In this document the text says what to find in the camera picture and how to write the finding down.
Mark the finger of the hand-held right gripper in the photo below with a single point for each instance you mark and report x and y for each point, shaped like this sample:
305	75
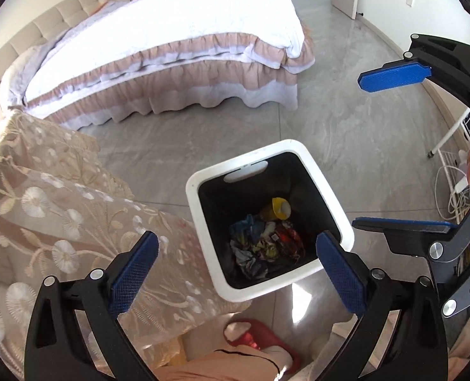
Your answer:
405	226
393	76

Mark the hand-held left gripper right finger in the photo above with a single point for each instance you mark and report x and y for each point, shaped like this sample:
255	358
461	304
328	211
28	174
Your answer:
341	274

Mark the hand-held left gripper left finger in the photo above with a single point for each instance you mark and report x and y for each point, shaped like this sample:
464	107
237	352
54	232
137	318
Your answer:
134	272

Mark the red and white wrapper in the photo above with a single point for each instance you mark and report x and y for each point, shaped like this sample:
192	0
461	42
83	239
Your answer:
291	240

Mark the white trash bin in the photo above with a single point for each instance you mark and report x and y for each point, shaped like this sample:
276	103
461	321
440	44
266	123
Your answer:
209	246

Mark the yellow plastic cup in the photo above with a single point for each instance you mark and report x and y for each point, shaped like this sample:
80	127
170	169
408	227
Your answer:
276	207

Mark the blue snack wrapper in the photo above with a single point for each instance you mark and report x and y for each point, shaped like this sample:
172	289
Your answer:
252	228

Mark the white wheeled rack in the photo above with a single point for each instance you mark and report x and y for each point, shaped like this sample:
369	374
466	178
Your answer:
451	143

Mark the beige lace tablecloth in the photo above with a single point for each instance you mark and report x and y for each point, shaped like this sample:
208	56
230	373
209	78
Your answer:
60	214

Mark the red slipper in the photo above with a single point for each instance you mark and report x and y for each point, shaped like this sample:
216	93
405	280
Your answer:
258	335

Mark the bed with white bedding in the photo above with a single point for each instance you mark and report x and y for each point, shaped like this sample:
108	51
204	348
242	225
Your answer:
171	24

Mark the grey bed pillow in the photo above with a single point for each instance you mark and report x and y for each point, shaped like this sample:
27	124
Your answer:
24	71

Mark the beige upholstered headboard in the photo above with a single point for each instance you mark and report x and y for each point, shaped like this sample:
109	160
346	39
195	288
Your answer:
24	39

